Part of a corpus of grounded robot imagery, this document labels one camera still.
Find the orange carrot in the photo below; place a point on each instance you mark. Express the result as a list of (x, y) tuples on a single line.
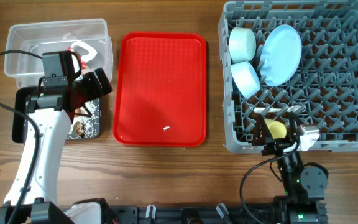
[(78, 111)]

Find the grey dishwasher rack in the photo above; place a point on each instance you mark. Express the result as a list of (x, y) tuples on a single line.
[(325, 83)]

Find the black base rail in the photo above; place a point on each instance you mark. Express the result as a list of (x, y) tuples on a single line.
[(265, 213)]

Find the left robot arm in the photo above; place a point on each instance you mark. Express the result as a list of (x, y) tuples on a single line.
[(49, 111)]

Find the light blue plate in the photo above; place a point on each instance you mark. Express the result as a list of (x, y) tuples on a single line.
[(280, 55)]

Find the green bowl with rice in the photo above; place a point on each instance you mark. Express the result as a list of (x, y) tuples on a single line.
[(242, 45)]

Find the red serving tray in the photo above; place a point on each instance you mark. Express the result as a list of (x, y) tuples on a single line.
[(162, 80)]

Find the clear plastic bin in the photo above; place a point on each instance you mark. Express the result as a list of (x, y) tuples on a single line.
[(39, 38)]

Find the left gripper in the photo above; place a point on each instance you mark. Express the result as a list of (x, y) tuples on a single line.
[(89, 78)]

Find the white plastic spoon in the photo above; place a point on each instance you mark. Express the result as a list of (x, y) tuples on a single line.
[(276, 110)]

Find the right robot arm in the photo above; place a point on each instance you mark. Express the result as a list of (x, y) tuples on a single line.
[(304, 183)]

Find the spilled rice pile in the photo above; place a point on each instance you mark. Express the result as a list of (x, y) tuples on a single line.
[(92, 124)]

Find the black tray bin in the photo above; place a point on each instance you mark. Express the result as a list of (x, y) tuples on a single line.
[(19, 126)]

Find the yellow plastic cup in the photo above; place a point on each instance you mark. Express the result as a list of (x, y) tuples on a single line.
[(276, 128)]

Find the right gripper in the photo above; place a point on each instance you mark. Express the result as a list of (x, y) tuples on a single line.
[(276, 145)]

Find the red snack wrapper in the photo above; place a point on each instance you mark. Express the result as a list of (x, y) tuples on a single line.
[(84, 63)]

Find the light blue bowl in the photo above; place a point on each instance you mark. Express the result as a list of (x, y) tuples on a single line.
[(245, 78)]

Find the dark food scrap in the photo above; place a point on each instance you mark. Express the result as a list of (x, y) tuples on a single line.
[(79, 129)]

